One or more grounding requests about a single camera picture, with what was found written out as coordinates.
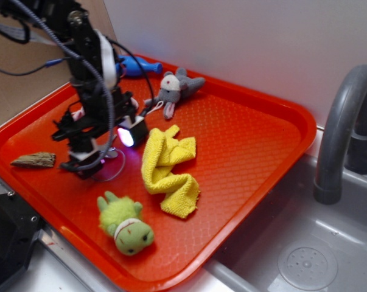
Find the grey plush mouse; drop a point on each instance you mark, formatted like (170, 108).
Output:
(175, 87)

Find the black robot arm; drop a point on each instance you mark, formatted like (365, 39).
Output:
(94, 66)

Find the grey toy faucet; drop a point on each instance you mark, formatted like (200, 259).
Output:
(344, 141)

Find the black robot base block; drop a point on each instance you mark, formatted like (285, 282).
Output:
(20, 226)

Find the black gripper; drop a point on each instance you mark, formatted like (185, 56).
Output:
(85, 155)

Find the grey toy sink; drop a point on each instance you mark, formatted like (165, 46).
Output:
(290, 242)

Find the light wooden board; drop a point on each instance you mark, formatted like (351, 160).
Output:
(101, 19)

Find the blue plastic bowling pin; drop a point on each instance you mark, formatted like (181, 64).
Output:
(129, 66)

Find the brown wood piece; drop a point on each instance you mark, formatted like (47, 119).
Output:
(39, 160)

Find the red plastic tray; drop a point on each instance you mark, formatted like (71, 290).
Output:
(246, 142)

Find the green plush turtle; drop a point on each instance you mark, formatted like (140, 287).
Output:
(121, 219)

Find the pink plush pig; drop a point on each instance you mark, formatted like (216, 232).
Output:
(76, 115)

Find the yellow microfiber cloth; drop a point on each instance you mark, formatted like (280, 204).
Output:
(163, 151)

